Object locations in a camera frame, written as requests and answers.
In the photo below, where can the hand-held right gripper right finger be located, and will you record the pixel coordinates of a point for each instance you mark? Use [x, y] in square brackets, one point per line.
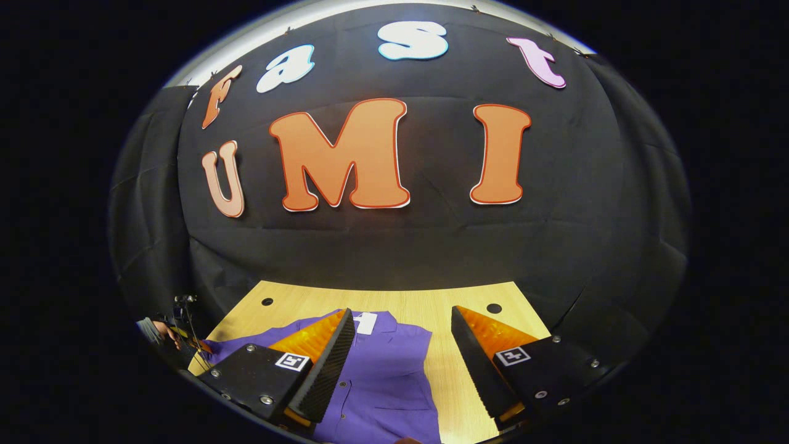
[478, 370]

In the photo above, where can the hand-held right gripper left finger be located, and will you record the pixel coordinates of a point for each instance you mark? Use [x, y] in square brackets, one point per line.
[330, 370]

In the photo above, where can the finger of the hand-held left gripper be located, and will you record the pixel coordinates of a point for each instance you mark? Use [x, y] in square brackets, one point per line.
[192, 342]

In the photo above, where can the purple knit cardigan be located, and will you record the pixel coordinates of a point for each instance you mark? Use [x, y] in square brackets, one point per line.
[382, 382]

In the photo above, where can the black backdrop cloth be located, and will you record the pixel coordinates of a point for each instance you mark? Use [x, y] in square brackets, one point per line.
[394, 246]

